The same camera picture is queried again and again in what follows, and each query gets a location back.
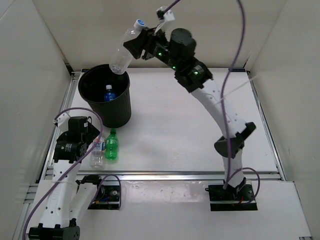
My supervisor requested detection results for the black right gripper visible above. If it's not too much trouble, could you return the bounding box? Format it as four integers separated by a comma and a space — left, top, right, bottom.
123, 25, 180, 72

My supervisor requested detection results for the clear unlabelled plastic bottle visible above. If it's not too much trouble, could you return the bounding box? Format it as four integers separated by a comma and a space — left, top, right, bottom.
109, 19, 145, 75

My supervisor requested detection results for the clear bottle orange blue label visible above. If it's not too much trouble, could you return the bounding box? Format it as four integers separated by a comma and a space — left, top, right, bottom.
89, 138, 105, 170

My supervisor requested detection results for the green plastic soda bottle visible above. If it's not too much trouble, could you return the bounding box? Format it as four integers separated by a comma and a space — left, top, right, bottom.
105, 128, 119, 161

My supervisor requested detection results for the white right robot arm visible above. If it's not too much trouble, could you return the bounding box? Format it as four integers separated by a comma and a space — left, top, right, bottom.
123, 27, 256, 200

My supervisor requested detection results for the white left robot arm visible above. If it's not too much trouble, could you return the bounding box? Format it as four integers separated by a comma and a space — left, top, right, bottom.
27, 116, 105, 240

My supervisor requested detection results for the black plastic waste bin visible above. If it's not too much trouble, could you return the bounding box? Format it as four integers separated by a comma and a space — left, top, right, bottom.
78, 64, 132, 129

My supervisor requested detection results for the aluminium table frame rail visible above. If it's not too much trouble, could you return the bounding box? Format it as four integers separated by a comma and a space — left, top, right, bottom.
77, 68, 283, 182

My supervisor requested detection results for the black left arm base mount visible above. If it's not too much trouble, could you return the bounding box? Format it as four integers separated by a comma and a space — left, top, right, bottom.
87, 180, 122, 210

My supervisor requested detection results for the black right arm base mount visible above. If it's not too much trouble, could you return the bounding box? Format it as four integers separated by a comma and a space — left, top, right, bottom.
205, 184, 258, 212

